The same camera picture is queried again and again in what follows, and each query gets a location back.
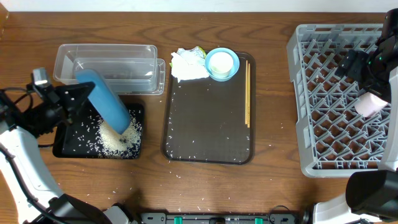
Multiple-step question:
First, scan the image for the dark blue plate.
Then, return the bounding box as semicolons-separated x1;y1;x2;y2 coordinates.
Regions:
75;69;131;134

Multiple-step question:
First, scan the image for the pink cup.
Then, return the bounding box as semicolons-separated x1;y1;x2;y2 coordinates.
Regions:
354;92;388;118

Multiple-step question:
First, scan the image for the white rice pile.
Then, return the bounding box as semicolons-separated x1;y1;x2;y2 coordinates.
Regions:
67;111;143;159

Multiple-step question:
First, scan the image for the cream white cup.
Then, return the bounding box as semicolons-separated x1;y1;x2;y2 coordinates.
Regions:
209;52;233;78

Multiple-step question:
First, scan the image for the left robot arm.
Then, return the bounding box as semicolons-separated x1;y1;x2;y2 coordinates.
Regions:
1;82;134;223

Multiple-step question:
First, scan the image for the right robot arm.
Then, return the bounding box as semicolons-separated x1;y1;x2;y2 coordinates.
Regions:
301;9;397;223

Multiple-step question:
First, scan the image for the black waste tray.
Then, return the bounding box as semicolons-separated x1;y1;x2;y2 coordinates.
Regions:
52;101;146;160

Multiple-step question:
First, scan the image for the grey dishwasher rack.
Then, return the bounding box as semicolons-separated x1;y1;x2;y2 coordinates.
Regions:
287;24;391;178

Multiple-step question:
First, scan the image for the clear plastic bin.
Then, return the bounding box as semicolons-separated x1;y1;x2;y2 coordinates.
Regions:
53;44;165;95

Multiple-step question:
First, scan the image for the crumpled white paper napkin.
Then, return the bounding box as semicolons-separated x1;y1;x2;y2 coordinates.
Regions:
170;46;209;82

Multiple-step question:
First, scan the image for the light blue bowl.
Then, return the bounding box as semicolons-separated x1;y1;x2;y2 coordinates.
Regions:
205;47;240;82

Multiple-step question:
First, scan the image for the dark brown serving tray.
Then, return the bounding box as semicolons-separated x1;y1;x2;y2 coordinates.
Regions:
161;52;256;165

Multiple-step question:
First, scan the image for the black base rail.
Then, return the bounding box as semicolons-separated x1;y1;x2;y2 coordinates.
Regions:
140;213;299;224

